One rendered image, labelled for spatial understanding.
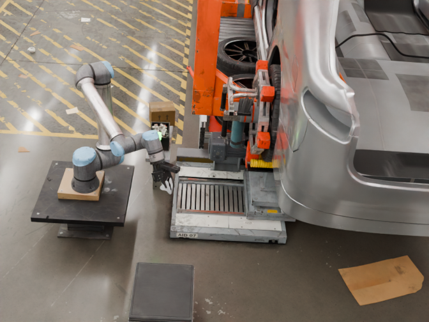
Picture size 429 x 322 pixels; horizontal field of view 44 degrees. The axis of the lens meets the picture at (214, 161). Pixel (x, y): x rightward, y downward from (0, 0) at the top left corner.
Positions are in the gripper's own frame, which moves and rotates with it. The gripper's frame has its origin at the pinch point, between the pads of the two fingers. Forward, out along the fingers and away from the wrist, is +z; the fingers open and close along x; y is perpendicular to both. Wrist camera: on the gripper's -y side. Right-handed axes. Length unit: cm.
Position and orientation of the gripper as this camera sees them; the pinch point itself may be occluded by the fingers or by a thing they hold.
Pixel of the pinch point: (171, 191)
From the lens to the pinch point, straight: 307.9
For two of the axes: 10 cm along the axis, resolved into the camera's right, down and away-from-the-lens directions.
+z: 2.7, 9.4, 2.3
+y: -8.4, 1.1, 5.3
